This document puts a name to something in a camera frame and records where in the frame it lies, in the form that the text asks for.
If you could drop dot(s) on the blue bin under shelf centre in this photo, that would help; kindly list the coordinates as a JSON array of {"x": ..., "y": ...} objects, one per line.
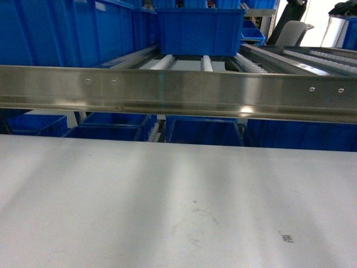
[{"x": 203, "y": 131}]

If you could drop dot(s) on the blue bin under shelf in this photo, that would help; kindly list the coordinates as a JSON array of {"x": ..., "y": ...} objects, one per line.
[
  {"x": 106, "y": 133},
  {"x": 300, "y": 135},
  {"x": 203, "y": 131}
]

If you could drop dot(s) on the blue bin under shelf left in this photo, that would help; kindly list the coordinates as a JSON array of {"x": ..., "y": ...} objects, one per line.
[{"x": 106, "y": 133}]

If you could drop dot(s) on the blue bin under shelf right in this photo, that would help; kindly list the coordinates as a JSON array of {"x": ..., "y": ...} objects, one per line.
[{"x": 300, "y": 135}]

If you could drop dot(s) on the steel roller shelf rack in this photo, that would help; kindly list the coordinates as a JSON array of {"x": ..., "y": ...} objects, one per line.
[{"x": 269, "y": 82}]

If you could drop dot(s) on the large blue plastic bin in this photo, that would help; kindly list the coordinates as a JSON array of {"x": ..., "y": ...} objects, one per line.
[{"x": 200, "y": 31}]

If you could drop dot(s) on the small QR code sticker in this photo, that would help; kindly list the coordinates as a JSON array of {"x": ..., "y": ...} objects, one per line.
[{"x": 287, "y": 238}]

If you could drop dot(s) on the grey office chair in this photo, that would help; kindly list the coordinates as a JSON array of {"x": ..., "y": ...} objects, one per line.
[{"x": 293, "y": 33}]

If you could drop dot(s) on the blue bin far left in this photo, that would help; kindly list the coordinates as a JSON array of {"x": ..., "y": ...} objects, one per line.
[{"x": 73, "y": 33}]

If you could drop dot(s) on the blue bin far right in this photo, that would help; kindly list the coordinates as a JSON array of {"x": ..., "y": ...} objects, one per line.
[{"x": 350, "y": 35}]

